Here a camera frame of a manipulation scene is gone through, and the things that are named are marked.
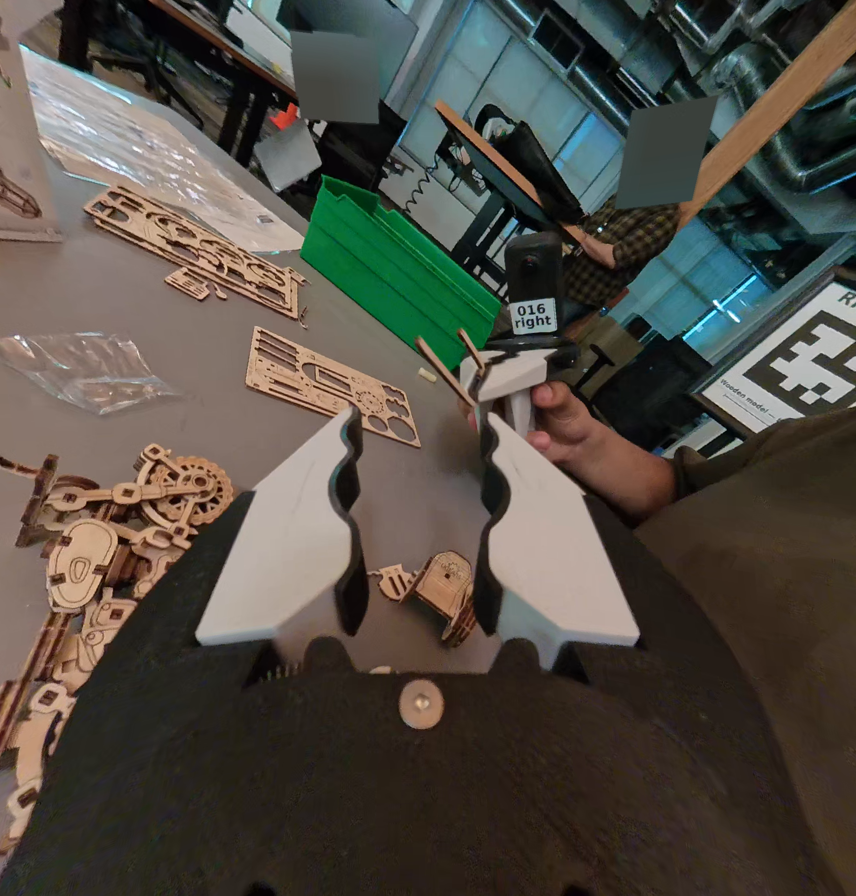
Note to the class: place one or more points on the framed black-white marker sign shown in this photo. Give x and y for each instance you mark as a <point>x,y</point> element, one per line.
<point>749,392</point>

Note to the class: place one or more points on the dark monitor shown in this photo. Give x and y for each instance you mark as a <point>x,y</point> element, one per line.
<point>344,17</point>

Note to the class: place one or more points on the slotted wooden puzzle sheet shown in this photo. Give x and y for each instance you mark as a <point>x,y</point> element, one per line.
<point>298,395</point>

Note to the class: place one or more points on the silver ventilation ducts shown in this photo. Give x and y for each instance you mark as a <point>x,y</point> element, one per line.
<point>784,161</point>

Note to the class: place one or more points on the plastic-wrapped instruction sheet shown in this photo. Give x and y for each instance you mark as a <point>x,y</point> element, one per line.
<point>134,140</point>

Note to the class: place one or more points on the orange cone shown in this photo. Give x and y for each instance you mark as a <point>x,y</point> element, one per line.
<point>284,117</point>

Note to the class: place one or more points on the black backpack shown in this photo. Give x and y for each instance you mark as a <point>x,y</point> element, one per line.
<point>540,175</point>

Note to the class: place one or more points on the wooden arch-shaped piece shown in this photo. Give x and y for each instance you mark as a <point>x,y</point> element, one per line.
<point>442,374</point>

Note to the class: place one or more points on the long wooden table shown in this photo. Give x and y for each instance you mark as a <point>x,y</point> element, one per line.
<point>225,45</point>

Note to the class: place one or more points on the wooden curved toothed piece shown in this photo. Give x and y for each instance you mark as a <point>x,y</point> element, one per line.
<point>389,584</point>

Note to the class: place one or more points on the grey desk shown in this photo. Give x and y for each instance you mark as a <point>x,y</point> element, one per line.
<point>190,294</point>

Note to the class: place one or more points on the pile of wooden model parts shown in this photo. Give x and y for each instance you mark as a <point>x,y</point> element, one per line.
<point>81,567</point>

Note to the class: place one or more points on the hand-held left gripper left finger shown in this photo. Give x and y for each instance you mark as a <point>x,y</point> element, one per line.
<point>281,546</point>

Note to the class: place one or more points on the green plastic bin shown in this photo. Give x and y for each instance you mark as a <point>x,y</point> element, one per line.
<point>372,266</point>

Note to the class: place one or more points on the person's right hand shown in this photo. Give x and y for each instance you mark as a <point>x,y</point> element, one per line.
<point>575,434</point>

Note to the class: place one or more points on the small wooden slotted piece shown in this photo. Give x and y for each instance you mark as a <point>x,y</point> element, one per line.
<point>188,285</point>

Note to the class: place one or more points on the white printed box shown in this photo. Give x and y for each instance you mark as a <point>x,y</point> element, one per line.
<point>8,140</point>

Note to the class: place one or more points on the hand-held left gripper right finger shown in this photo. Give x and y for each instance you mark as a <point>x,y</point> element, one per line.
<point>561,560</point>

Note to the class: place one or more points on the wooden-top standing table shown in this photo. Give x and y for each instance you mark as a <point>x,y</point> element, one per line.
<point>484,143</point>

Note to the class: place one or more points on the wooden beam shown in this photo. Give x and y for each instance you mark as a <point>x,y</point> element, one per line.
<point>784,98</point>

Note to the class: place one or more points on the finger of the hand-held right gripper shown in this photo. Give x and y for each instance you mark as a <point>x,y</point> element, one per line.
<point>471,374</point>
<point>515,378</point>

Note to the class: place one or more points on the clear plastic bag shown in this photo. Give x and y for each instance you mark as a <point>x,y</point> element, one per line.
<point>85,371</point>

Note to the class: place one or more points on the large emptied wooden puzzle sheet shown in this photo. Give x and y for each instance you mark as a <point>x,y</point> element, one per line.
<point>99,210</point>

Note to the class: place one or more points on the small wooden chair model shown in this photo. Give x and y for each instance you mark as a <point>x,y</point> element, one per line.
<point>442,581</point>

